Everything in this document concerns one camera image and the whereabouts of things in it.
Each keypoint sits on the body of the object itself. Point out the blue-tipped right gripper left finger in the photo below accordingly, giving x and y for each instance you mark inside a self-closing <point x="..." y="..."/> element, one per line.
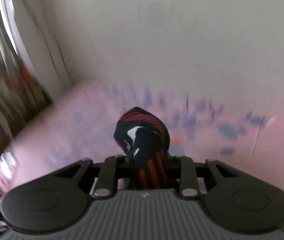
<point x="108" y="176"/>

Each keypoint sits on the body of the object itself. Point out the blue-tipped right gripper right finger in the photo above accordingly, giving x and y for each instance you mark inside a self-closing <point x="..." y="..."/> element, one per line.
<point x="188" y="183"/>

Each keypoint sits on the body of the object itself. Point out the black red patterned knit sweater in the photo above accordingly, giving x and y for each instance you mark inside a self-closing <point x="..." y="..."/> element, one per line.
<point x="145" y="140"/>

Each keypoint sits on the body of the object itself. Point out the pink tree-print bed sheet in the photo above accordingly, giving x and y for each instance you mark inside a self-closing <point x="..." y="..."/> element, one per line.
<point x="96" y="120"/>

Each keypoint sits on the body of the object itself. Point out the grey window curtain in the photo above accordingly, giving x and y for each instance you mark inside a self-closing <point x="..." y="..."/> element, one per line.
<point x="21" y="95"/>

